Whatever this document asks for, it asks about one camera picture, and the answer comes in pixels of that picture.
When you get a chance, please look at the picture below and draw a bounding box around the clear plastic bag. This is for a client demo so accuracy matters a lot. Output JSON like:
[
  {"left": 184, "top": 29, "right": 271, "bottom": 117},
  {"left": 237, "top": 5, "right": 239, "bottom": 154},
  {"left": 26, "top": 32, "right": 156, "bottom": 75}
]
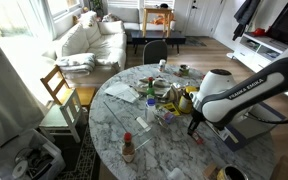
[{"left": 153, "top": 108, "right": 178, "bottom": 129}]

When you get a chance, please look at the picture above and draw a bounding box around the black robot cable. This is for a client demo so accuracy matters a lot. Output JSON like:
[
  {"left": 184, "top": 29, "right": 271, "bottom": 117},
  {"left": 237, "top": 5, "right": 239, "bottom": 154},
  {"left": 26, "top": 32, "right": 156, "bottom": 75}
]
[{"left": 247, "top": 111, "right": 288, "bottom": 126}]

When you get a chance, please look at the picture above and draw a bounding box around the black coffee table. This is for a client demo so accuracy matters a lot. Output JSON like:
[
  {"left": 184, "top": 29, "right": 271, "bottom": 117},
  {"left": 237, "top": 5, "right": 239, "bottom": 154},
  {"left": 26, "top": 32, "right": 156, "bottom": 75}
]
[{"left": 130, "top": 29, "right": 187, "bottom": 55}]

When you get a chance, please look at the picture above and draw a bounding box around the light wooden stool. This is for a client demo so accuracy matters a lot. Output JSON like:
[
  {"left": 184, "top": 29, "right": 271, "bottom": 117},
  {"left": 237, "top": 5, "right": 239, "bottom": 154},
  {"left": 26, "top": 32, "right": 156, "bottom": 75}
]
[{"left": 141, "top": 7, "right": 174, "bottom": 38}]

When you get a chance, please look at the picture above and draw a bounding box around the clear plastic storage bin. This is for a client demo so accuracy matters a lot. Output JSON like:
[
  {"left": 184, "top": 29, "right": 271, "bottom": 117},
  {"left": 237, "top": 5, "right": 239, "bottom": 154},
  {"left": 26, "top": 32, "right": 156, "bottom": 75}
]
[{"left": 0, "top": 128, "right": 67, "bottom": 180}]

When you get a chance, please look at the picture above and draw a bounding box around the patterned cushion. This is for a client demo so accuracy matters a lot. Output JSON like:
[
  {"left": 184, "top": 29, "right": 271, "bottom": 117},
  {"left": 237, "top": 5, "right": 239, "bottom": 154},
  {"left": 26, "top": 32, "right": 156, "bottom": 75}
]
[{"left": 78, "top": 10, "right": 98, "bottom": 28}]

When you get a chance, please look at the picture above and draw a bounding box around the brown hot sauce bottle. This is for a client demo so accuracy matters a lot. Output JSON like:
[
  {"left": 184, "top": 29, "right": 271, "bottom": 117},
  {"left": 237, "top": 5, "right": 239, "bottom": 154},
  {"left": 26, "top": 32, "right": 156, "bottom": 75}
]
[{"left": 121, "top": 131, "right": 136, "bottom": 164}]

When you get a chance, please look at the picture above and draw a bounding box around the grey sofa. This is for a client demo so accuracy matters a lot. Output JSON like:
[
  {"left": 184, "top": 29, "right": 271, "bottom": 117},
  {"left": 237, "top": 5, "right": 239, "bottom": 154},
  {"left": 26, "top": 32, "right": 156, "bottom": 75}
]
[{"left": 107, "top": 6, "right": 177, "bottom": 32}]

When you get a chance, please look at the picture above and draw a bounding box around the red object on cabinet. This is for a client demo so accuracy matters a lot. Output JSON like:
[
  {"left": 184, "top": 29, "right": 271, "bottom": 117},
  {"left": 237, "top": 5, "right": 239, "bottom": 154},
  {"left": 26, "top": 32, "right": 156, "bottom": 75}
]
[{"left": 253, "top": 27, "right": 267, "bottom": 37}]

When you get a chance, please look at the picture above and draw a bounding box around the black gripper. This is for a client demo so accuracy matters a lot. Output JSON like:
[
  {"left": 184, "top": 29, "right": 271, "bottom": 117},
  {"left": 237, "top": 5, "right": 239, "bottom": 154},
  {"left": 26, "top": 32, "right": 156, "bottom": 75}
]
[{"left": 186, "top": 109, "right": 207, "bottom": 136}]

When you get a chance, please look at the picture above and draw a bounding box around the dark grey box tray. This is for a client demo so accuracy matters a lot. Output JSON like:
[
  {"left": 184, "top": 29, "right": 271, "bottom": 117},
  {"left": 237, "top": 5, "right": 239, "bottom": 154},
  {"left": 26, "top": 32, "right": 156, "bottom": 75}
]
[{"left": 205, "top": 101, "right": 287, "bottom": 153}]

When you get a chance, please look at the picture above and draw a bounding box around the white wooden chair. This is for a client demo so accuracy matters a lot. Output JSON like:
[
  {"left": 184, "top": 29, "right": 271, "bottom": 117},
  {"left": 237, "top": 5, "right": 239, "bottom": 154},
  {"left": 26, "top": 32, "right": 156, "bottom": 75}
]
[{"left": 38, "top": 88, "right": 84, "bottom": 144}]

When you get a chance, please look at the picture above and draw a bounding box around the red ketchup sachet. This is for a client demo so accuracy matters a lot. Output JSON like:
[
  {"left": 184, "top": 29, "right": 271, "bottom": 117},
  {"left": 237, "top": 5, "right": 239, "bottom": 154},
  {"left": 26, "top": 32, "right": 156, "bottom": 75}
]
[{"left": 191, "top": 132, "right": 205, "bottom": 146}]

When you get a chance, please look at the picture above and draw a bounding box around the green tin can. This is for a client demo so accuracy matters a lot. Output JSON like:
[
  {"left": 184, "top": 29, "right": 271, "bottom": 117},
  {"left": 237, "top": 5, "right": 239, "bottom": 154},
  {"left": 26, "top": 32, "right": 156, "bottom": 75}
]
[{"left": 178, "top": 64, "right": 191, "bottom": 76}]

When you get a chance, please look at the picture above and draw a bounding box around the white sofa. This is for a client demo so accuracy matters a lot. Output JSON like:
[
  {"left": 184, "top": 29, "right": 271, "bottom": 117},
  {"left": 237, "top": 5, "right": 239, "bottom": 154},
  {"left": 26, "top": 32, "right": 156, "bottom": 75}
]
[{"left": 42, "top": 10, "right": 128, "bottom": 88}]

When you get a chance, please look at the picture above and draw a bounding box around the green hot sauce bottle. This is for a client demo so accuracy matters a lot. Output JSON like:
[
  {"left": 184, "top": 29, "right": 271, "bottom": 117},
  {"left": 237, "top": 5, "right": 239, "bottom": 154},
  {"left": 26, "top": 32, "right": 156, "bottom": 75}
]
[{"left": 146, "top": 76, "right": 156, "bottom": 100}]

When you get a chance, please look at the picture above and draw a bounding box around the white curtain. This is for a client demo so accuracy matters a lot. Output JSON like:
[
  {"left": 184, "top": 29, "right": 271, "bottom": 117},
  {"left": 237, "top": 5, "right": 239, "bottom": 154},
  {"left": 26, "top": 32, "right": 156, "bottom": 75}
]
[{"left": 0, "top": 23, "right": 47, "bottom": 168}]

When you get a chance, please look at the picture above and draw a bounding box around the small white bottle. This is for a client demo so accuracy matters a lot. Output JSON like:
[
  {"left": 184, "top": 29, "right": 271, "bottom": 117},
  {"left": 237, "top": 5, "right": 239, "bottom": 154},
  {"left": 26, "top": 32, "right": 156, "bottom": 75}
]
[{"left": 158, "top": 58, "right": 167, "bottom": 73}]

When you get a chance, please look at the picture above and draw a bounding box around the folded light blanket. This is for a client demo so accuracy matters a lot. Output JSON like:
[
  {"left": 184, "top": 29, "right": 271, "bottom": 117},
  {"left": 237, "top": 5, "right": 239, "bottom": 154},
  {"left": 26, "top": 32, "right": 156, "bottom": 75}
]
[{"left": 54, "top": 52, "right": 97, "bottom": 76}]

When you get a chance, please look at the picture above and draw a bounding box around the plain white sachet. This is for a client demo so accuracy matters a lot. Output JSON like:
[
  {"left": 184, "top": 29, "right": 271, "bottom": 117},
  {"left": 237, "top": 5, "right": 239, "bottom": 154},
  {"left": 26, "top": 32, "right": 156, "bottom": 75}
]
[{"left": 135, "top": 116, "right": 152, "bottom": 132}]

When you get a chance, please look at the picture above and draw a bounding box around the black shell chair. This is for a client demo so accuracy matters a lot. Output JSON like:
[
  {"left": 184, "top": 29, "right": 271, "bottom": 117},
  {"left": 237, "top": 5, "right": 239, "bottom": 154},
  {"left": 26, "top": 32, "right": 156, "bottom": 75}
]
[{"left": 142, "top": 39, "right": 169, "bottom": 65}]

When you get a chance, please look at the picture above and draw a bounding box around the white paper napkin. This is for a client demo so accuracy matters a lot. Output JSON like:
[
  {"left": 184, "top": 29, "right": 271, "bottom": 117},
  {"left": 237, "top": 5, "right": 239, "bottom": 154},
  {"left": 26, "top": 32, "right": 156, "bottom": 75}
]
[{"left": 103, "top": 81, "right": 141, "bottom": 104}]

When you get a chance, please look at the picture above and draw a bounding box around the white sofa cushion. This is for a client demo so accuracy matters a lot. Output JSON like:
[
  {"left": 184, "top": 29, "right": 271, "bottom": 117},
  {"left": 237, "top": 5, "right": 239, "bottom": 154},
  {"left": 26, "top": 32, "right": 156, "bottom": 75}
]
[{"left": 97, "top": 20, "right": 125, "bottom": 36}]

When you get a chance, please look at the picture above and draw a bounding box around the white door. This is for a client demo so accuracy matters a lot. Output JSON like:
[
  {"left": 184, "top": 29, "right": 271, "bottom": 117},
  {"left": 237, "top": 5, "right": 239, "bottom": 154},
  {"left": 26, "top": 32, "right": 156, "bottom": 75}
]
[{"left": 183, "top": 0, "right": 227, "bottom": 37}]

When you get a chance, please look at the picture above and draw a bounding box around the black television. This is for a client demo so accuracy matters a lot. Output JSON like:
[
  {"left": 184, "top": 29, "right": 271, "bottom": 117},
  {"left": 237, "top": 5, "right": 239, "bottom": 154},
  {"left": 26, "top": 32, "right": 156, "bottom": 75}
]
[{"left": 266, "top": 1, "right": 288, "bottom": 46}]

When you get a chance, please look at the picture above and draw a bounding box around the dark hanging jacket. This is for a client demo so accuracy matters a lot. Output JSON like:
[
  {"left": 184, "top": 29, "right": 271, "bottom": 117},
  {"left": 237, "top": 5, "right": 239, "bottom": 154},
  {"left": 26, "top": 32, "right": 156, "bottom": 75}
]
[{"left": 232, "top": 0, "right": 262, "bottom": 41}]

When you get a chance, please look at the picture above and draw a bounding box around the dark patterned rug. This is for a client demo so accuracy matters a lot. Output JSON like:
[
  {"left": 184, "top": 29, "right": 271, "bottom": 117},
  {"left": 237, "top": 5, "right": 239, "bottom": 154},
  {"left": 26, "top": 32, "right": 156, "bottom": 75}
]
[{"left": 55, "top": 124, "right": 102, "bottom": 180}]

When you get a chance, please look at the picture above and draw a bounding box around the orange soft toy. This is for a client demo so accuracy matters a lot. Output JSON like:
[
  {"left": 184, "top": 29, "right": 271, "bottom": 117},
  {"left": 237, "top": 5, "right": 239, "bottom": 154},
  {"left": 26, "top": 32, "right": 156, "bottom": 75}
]
[{"left": 150, "top": 14, "right": 167, "bottom": 26}]

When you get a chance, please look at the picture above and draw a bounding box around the small wooden block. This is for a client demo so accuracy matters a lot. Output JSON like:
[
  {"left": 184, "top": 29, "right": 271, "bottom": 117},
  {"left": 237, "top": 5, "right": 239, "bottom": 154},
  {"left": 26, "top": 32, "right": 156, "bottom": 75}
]
[{"left": 202, "top": 161, "right": 220, "bottom": 180}]

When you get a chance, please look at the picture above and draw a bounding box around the dark jar with yellow lid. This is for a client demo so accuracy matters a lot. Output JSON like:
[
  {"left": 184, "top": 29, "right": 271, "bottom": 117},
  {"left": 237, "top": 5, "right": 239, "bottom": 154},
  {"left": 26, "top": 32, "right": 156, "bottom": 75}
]
[{"left": 178, "top": 86, "right": 198, "bottom": 115}]

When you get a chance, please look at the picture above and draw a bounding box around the clear bottle with blue cap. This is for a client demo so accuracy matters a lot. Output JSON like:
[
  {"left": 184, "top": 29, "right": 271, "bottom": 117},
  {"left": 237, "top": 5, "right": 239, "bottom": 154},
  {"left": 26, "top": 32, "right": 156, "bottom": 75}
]
[{"left": 145, "top": 98, "right": 157, "bottom": 123}]

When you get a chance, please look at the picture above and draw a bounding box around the clear glass tray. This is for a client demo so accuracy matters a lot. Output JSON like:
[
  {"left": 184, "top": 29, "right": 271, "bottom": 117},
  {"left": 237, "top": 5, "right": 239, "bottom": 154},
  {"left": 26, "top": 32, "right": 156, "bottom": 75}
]
[{"left": 102, "top": 96, "right": 158, "bottom": 151}]

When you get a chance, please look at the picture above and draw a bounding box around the white TV cabinet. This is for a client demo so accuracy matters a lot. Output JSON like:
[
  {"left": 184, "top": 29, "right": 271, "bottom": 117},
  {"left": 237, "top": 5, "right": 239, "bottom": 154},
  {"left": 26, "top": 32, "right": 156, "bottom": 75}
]
[{"left": 226, "top": 31, "right": 288, "bottom": 103}]

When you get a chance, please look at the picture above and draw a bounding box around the gold tin can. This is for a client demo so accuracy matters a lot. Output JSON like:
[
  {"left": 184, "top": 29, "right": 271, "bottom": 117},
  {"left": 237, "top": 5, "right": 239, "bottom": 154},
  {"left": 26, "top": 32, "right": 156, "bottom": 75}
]
[{"left": 216, "top": 165, "right": 249, "bottom": 180}]

